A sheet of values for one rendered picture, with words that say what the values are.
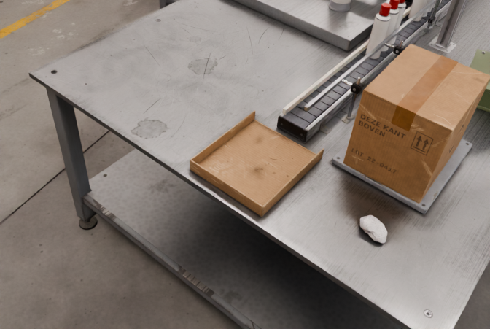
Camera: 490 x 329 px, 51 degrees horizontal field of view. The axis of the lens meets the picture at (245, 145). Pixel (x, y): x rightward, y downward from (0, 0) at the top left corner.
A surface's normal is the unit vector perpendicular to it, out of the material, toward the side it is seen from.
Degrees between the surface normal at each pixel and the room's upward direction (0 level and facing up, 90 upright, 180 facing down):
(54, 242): 0
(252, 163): 0
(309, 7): 0
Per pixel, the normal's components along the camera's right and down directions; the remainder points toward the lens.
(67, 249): 0.07, -0.73
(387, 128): -0.60, 0.52
